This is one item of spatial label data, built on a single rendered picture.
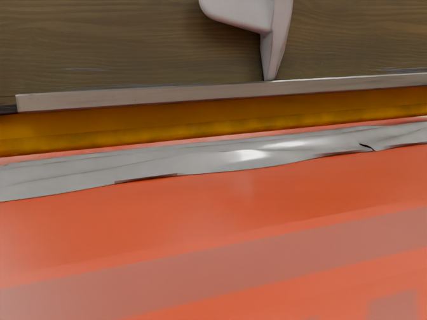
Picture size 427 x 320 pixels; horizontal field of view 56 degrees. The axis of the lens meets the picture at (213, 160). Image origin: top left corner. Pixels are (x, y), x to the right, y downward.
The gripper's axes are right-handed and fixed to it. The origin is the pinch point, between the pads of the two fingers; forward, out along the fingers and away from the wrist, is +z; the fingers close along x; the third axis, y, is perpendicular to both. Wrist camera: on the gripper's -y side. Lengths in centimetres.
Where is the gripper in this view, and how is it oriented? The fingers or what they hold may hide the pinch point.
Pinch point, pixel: (262, 65)
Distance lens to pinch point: 30.1
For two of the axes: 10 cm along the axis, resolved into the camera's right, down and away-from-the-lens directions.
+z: 0.9, 9.9, 1.4
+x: 3.4, 1.0, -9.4
